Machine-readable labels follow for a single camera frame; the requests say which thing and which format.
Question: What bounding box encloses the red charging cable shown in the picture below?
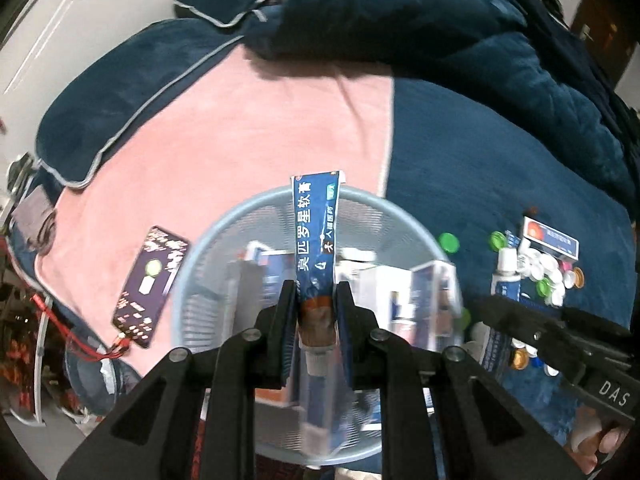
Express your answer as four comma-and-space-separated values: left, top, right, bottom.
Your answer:
29, 291, 132, 362

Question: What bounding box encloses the dark blue blanket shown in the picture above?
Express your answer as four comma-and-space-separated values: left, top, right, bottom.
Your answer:
245, 0, 639, 326

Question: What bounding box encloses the grey folded cloth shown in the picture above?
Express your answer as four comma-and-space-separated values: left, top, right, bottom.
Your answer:
12, 185, 56, 255

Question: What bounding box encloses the blue ointment box far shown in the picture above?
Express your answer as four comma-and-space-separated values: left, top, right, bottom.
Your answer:
522, 216, 580, 262

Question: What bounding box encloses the green open bottle cap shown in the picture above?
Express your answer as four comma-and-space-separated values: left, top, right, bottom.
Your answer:
488, 231, 508, 252

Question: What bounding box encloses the person right hand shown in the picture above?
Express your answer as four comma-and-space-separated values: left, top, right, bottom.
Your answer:
565, 406, 629, 474

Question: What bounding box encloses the white door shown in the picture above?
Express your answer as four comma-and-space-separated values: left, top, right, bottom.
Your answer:
1, 0, 172, 166

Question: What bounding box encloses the gold bottle cap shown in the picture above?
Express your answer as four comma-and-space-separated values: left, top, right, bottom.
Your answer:
509, 348, 529, 370

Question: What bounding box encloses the blue ointment tube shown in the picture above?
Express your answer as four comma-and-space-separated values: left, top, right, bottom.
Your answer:
292, 170, 342, 377

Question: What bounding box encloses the dark blue pillow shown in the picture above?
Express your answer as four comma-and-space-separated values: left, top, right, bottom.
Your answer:
36, 18, 242, 188

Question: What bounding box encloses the light blue plastic basket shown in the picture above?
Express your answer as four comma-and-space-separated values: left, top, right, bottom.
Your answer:
172, 188, 463, 467

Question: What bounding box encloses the pink bottle cap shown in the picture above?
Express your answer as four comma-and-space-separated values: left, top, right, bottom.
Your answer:
560, 260, 573, 272

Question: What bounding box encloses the pink towel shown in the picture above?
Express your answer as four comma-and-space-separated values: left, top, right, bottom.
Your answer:
35, 47, 393, 342

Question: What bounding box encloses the smartphone with purple screen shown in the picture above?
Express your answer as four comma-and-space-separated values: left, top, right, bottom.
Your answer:
112, 226, 190, 349

